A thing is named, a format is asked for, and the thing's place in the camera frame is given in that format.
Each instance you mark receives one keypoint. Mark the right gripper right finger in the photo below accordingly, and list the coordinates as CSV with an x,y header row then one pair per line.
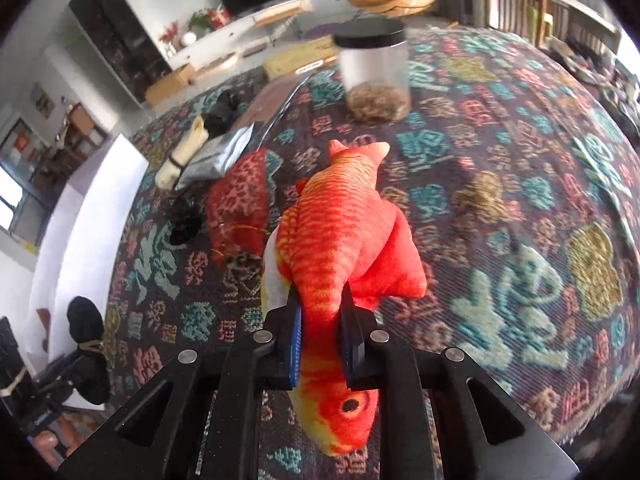
x,y
441,413

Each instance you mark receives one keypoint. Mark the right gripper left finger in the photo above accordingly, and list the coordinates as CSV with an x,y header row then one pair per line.
x,y
199,416

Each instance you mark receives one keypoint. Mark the orange plush fish toy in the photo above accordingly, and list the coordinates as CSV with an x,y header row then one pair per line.
x,y
340,233

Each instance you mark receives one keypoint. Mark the small black soft item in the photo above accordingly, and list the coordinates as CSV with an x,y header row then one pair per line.
x,y
186,221

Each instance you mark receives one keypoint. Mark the black sock bundle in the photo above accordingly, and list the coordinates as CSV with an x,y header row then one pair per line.
x,y
89,363

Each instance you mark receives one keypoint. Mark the white storage box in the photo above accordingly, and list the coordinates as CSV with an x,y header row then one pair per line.
x,y
78,251

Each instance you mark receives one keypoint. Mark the red leopard print pouch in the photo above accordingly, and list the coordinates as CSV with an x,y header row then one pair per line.
x,y
238,206

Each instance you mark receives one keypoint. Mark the rolled cream cloth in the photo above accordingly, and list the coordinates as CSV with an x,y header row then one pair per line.
x,y
177,160

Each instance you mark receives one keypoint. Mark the patterned woven tablecloth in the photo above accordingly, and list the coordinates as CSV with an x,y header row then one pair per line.
x,y
522,195

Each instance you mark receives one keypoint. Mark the grey plastic mailer bag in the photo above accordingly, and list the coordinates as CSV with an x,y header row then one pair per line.
x,y
216,157

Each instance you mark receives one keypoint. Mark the black rolled cloth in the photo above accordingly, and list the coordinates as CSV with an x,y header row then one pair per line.
x,y
220,117

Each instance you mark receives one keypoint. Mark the cardboard box on floor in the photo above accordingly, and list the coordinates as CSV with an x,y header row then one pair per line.
x,y
170,85

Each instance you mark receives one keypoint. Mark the yellow flat gift box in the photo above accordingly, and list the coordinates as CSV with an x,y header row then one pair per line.
x,y
301,58

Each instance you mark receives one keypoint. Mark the red flower bouquet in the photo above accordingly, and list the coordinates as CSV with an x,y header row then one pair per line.
x,y
170,39

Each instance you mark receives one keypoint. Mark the white TV cabinet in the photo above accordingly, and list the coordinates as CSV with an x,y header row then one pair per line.
x,y
239,35

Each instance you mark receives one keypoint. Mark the clear jar black lid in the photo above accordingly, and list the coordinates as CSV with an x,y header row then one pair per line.
x,y
373,57

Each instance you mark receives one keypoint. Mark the wooden side table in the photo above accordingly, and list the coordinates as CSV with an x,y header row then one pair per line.
x,y
280,20

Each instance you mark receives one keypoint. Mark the dark wooden dining chair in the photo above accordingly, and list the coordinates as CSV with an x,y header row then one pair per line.
x,y
537,21

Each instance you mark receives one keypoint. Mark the black display cabinet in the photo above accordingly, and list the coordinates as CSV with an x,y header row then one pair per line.
x,y
123,43

